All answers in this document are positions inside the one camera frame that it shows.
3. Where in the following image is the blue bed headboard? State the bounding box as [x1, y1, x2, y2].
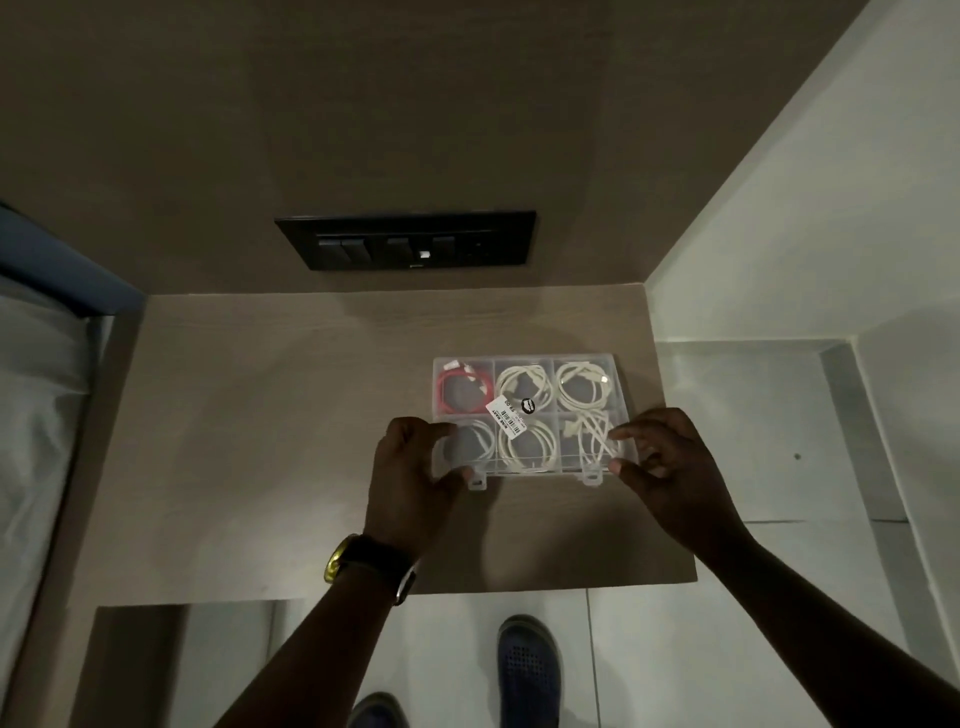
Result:
[0, 201, 146, 318]

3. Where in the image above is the person's right forearm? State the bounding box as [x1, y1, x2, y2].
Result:
[703, 525, 960, 728]

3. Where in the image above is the black wall switch panel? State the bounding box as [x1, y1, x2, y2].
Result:
[274, 210, 538, 273]

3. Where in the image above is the blue perforated clog shoe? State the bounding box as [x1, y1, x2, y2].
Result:
[348, 692, 411, 728]
[496, 615, 564, 728]

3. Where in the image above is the white bed sheet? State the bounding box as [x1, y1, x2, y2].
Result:
[0, 273, 115, 680]

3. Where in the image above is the black and gold wristwatch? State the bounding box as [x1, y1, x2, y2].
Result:
[323, 532, 418, 607]

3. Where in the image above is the white barcode sticker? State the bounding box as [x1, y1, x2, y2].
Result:
[485, 395, 533, 441]

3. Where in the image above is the clear plastic compartment box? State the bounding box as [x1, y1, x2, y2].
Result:
[431, 353, 639, 490]

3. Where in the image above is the person's left hand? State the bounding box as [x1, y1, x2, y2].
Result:
[363, 416, 478, 561]

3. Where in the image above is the white loosely bundled cable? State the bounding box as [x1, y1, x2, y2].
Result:
[561, 414, 624, 468]

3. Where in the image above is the person's right hand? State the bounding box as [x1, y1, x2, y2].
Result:
[607, 407, 753, 561]

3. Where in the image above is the person's left forearm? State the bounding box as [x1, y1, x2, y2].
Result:
[216, 556, 415, 728]

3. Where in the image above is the white coiled cable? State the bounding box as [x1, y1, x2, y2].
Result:
[442, 420, 497, 474]
[497, 417, 561, 476]
[496, 363, 555, 411]
[556, 361, 613, 411]

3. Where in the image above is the red coiled cable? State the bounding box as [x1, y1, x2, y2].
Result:
[437, 366, 497, 416]

